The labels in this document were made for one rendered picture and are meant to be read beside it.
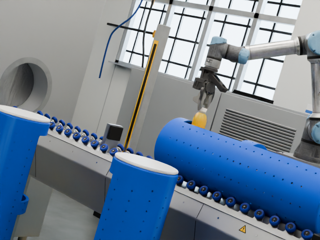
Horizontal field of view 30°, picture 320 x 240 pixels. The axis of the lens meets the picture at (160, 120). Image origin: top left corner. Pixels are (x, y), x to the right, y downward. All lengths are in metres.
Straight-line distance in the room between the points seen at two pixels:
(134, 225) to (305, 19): 3.64
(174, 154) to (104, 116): 4.81
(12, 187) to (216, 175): 0.99
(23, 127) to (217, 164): 0.94
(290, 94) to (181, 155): 2.94
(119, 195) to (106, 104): 5.17
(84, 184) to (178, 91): 2.06
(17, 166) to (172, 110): 2.37
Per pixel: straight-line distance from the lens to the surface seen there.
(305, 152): 3.06
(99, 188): 3.11
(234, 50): 2.88
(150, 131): 5.20
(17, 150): 2.92
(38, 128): 2.93
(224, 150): 2.64
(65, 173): 3.31
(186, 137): 2.76
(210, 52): 2.88
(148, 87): 3.54
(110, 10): 7.88
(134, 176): 2.38
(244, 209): 2.58
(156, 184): 2.39
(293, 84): 5.58
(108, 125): 3.20
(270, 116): 4.49
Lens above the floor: 1.38
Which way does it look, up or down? 4 degrees down
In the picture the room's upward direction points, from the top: 16 degrees clockwise
